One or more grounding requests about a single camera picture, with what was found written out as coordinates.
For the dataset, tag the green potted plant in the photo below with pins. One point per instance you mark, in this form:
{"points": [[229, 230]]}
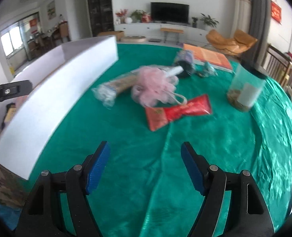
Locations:
{"points": [[208, 22]]}

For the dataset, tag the blue yellow bag roll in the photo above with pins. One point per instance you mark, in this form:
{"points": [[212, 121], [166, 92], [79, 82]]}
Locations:
{"points": [[183, 65]]}

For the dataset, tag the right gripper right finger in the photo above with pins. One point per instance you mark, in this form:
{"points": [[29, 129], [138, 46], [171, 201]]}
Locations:
{"points": [[248, 214]]}

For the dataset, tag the yellow tissue pack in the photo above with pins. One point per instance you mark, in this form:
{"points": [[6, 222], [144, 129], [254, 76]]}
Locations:
{"points": [[10, 112]]}

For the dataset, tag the blue patterned sachet pouch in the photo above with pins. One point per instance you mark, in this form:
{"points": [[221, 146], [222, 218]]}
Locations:
{"points": [[208, 70]]}

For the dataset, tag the grey curtain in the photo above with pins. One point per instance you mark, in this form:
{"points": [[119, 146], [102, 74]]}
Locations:
{"points": [[259, 28]]}

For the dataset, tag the orange book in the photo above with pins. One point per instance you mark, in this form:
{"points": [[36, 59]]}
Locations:
{"points": [[217, 60]]}

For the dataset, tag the cardboard box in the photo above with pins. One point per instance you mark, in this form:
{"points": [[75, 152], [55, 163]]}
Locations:
{"points": [[118, 34]]}

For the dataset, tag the dark bookshelf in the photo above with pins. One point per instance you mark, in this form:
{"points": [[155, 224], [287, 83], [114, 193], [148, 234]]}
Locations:
{"points": [[101, 16]]}

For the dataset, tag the pink mesh bath pouf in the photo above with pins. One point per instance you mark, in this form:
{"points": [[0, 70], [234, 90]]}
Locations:
{"points": [[157, 84]]}

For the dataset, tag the round cat scratcher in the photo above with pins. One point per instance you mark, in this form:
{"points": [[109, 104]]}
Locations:
{"points": [[133, 39]]}

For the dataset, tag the clear jar black lid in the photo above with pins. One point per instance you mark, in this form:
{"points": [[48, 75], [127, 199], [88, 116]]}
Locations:
{"points": [[246, 86]]}

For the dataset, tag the black television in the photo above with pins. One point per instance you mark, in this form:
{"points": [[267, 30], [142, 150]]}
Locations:
{"points": [[170, 12]]}

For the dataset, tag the cotton swab bag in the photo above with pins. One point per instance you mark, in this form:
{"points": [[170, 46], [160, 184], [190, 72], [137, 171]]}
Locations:
{"points": [[107, 92]]}

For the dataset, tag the small dark potted plant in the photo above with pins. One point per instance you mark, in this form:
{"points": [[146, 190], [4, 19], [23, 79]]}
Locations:
{"points": [[194, 22]]}

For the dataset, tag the white foam box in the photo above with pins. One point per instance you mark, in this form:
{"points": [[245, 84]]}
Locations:
{"points": [[59, 78]]}

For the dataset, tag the red foil packet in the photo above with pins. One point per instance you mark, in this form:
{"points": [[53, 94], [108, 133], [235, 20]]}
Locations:
{"points": [[160, 117]]}

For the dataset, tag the green satin tablecloth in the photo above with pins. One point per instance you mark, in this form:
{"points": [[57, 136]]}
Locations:
{"points": [[145, 189]]}

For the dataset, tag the red wall hanging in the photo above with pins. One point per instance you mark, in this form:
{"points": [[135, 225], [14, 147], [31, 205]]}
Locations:
{"points": [[276, 12]]}

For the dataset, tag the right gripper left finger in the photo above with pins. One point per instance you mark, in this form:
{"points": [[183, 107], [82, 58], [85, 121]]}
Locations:
{"points": [[42, 213]]}

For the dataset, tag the white tv cabinet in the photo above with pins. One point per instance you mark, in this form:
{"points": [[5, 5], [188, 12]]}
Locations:
{"points": [[189, 35]]}

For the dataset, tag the leafy plant red pot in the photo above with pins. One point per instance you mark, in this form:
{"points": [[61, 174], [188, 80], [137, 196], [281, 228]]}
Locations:
{"points": [[140, 16]]}

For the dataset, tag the orange rocking chair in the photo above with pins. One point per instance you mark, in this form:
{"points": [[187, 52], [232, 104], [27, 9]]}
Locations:
{"points": [[238, 44]]}

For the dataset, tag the red flower vase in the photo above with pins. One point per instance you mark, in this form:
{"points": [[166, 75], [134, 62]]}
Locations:
{"points": [[121, 15]]}

